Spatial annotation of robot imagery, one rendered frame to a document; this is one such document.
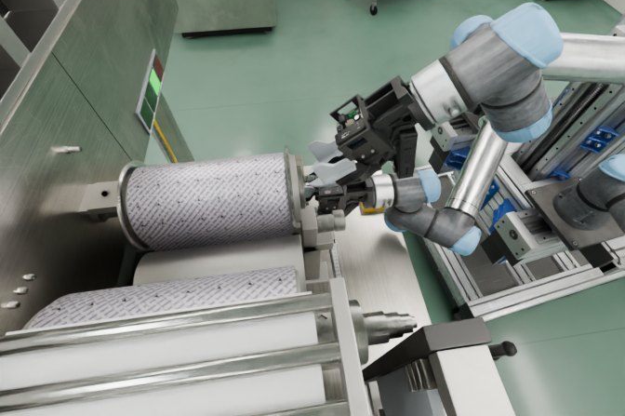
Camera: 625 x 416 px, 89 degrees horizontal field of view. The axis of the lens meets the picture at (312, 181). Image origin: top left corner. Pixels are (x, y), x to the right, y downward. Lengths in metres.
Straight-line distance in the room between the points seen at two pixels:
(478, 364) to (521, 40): 0.32
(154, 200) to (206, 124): 2.06
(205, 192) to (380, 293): 0.53
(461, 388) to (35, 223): 0.49
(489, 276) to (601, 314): 0.67
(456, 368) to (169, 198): 0.41
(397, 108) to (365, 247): 0.53
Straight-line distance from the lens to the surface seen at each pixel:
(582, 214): 1.25
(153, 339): 0.30
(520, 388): 1.95
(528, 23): 0.44
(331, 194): 0.65
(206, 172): 0.52
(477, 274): 1.77
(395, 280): 0.87
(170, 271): 0.54
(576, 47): 0.68
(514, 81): 0.45
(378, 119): 0.44
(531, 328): 2.04
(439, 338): 0.28
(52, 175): 0.56
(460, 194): 0.83
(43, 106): 0.58
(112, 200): 0.58
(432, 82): 0.43
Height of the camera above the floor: 1.70
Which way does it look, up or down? 55 degrees down
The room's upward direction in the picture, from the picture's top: straight up
